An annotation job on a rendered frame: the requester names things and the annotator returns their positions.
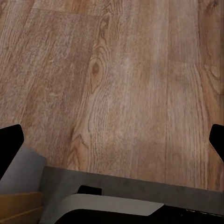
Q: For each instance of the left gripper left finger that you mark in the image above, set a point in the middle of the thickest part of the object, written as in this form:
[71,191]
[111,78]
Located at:
[11,139]

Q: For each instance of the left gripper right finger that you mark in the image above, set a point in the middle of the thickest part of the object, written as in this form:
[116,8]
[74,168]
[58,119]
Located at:
[217,139]

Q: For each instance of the door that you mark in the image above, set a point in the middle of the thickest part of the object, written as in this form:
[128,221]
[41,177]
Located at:
[21,208]

